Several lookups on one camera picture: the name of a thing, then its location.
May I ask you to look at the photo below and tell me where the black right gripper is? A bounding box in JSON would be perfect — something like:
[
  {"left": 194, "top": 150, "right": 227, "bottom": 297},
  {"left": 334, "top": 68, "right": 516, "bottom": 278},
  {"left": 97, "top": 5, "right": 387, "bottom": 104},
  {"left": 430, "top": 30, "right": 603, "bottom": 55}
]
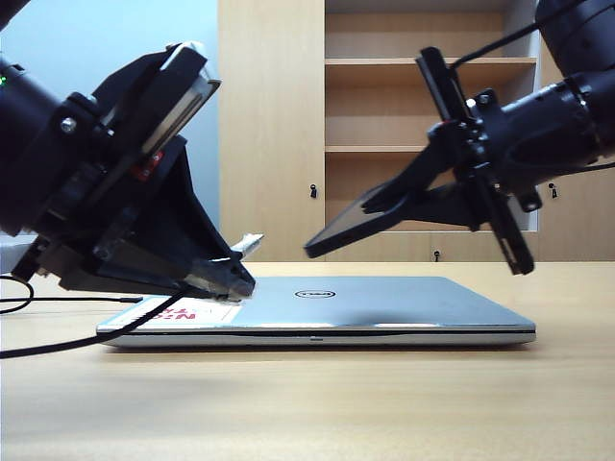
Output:
[{"left": 359, "top": 45, "right": 600, "bottom": 278}]

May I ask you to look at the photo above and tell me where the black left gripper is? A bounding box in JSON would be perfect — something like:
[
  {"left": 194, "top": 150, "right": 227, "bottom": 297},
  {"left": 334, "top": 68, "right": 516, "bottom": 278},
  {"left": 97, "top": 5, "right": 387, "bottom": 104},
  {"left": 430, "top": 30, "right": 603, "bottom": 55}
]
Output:
[{"left": 12, "top": 45, "right": 247, "bottom": 292}]

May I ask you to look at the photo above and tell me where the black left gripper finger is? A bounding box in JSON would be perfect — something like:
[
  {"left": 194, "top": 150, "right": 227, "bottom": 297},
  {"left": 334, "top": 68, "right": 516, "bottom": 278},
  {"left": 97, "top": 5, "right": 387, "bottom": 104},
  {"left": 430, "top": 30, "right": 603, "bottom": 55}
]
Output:
[{"left": 57, "top": 247, "right": 257, "bottom": 306}]

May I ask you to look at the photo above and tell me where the black charging cable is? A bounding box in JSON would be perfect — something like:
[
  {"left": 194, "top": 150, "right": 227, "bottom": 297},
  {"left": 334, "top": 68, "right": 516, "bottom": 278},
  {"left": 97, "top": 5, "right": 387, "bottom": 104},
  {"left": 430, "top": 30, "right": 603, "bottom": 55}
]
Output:
[{"left": 0, "top": 232, "right": 265, "bottom": 360}]

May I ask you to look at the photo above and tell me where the black smartphone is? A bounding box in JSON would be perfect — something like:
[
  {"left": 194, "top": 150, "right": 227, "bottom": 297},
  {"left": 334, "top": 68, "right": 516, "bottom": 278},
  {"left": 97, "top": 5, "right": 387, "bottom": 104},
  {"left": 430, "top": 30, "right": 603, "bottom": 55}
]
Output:
[{"left": 303, "top": 184, "right": 419, "bottom": 260}]

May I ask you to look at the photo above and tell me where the light wooden shelf cabinet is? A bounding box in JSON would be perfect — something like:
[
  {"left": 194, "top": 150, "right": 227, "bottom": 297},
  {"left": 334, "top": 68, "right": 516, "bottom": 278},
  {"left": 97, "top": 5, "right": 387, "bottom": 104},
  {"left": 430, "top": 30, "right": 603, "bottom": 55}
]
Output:
[{"left": 216, "top": 0, "right": 615, "bottom": 264}]

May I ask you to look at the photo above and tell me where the silver Dell laptop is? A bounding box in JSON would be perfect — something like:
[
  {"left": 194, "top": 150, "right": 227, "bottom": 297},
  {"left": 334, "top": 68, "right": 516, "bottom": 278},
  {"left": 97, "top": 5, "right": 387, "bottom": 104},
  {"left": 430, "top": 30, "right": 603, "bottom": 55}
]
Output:
[{"left": 94, "top": 276, "right": 537, "bottom": 350}]

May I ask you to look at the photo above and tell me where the grey side table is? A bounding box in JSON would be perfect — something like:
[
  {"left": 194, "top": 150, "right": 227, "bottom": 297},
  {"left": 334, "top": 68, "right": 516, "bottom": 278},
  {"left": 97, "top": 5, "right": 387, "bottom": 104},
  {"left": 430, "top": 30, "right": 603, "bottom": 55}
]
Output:
[{"left": 0, "top": 234, "right": 39, "bottom": 276}]

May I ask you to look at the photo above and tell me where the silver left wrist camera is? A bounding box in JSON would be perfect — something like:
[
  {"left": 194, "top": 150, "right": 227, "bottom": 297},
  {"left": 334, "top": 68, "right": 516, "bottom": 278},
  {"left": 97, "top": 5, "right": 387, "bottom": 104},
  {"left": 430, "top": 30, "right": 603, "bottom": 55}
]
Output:
[{"left": 143, "top": 41, "right": 223, "bottom": 153}]

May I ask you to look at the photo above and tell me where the thin black wrist camera cable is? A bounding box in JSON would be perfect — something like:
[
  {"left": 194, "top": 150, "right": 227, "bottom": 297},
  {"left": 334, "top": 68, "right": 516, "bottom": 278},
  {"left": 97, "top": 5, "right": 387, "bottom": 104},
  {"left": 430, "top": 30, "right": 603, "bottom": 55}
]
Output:
[{"left": 449, "top": 21, "right": 542, "bottom": 71}]

